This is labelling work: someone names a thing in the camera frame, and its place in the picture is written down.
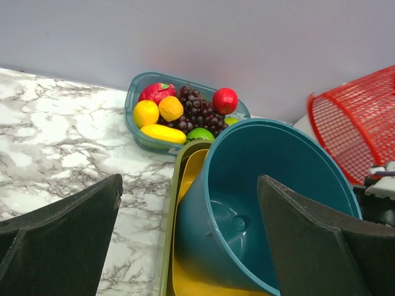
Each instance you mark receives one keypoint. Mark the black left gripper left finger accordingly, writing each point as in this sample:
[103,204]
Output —
[60,249]

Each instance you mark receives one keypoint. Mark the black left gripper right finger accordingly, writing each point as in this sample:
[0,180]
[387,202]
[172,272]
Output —
[317,250]

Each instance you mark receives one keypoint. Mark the red mesh basket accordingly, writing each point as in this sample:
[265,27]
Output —
[354,122]

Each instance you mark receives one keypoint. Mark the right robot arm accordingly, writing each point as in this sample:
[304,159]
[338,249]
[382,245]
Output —
[376,195]

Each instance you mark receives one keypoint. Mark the teal plastic bucket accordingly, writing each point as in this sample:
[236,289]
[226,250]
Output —
[220,235]

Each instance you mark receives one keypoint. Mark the yellow plastic bin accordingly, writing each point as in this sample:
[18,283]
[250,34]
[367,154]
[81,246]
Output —
[182,282]

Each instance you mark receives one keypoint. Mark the green pear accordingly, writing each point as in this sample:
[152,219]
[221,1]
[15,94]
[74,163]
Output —
[230,120]

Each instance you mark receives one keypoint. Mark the yellow mango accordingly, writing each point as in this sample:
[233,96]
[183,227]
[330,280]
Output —
[164,133]

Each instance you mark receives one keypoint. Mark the yellow lemon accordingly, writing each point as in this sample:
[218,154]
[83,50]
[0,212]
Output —
[145,113]

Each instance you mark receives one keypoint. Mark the olive green plastic tub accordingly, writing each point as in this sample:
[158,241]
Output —
[162,284]

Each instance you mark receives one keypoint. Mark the green ball with black stripe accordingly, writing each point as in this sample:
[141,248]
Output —
[199,134]

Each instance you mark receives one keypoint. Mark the clear teal fruit basket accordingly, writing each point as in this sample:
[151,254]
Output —
[138,84]

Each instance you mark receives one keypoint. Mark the red apple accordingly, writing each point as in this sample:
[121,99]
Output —
[225,101]

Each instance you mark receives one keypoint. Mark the dark purple grape bunch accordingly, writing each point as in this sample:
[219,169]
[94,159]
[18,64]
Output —
[198,112]

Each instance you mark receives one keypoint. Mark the orange fruit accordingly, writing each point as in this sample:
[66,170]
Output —
[170,108]

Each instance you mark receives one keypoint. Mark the pink dragon fruit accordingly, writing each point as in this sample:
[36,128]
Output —
[156,92]

